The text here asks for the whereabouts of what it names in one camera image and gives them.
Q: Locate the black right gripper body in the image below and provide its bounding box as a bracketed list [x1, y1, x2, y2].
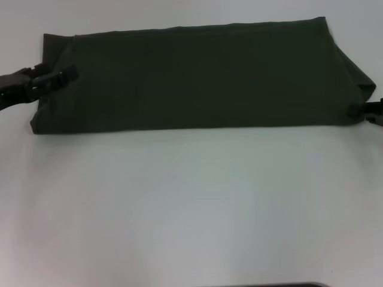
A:
[363, 97, 383, 130]

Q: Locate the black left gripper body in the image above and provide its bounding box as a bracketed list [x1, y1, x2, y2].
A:
[0, 67, 42, 112]

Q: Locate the dark green printed t-shirt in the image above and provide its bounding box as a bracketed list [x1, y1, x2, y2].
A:
[29, 16, 377, 135]

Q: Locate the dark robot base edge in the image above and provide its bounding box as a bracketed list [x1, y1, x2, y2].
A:
[265, 282, 329, 287]

